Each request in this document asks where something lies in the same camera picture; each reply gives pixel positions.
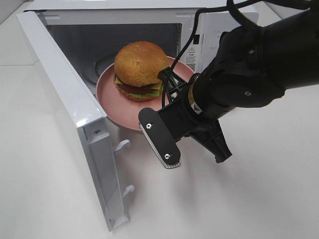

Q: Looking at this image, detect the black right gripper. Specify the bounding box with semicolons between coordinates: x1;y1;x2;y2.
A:
138;67;232;169

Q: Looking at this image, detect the white microwave oven body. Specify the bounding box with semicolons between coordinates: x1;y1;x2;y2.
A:
17;0;226;103

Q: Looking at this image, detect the pink round plate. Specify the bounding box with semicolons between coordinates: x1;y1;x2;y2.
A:
96;56;195;132

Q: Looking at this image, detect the white microwave door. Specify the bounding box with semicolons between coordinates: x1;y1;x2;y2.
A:
17;11;135;231

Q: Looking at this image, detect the white warning label sticker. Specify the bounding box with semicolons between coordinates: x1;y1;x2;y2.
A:
182;44;202;72

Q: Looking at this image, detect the glass microwave turntable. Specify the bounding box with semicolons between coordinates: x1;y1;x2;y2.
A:
94;53;116;85

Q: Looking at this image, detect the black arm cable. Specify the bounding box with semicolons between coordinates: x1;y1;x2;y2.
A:
160;0;261;109

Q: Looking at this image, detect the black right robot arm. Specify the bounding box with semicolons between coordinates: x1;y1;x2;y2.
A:
139;0;319;169

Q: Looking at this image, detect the burger with sesame-free bun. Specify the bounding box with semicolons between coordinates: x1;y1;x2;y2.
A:
114;41;169;102

